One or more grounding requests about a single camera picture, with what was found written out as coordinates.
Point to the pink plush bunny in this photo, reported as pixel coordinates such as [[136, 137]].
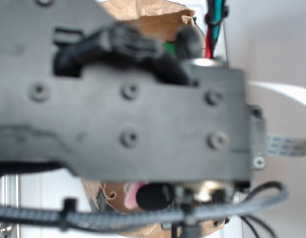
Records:
[[130, 190]]

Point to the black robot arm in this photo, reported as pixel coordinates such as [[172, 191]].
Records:
[[110, 120]]

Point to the green block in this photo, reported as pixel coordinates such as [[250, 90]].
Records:
[[170, 49]]

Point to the black foam microphone cover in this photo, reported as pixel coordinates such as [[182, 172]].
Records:
[[154, 197]]

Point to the brown paper bag tray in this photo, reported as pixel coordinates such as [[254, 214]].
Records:
[[160, 19]]

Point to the aluminium frame rail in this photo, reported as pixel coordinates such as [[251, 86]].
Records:
[[10, 197]]

